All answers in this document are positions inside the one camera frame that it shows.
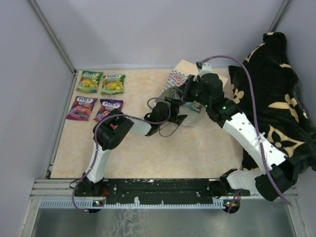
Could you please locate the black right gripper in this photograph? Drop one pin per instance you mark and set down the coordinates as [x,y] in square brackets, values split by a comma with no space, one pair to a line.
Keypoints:
[192,80]

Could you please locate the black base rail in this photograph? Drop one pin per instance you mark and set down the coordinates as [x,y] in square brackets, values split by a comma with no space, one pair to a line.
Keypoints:
[156,191]

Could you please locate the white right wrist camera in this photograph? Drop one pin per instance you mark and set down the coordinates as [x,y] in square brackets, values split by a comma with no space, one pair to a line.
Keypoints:
[203,68]

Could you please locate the teal snack packet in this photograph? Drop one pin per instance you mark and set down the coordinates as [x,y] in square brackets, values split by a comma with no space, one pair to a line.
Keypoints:
[194,106]

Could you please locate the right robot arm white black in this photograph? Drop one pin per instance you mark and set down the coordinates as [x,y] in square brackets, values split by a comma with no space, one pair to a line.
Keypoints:
[277,173]

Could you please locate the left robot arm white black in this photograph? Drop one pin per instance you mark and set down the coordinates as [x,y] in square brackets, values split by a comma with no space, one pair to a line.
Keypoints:
[110,131]

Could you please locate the purple snack packet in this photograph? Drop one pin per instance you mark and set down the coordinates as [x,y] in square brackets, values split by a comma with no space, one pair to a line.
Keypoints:
[107,105]
[81,108]

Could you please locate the black floral blanket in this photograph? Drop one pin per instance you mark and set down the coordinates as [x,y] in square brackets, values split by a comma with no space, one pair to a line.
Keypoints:
[280,113]

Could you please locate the green snack packet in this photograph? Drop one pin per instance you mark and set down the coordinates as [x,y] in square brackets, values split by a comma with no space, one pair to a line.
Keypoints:
[113,84]
[89,81]

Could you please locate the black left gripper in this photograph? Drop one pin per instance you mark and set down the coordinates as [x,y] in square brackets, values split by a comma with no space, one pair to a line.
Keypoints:
[176,118]

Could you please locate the blue checkered paper bag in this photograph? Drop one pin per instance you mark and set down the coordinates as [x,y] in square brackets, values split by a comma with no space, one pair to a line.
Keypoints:
[174,86]

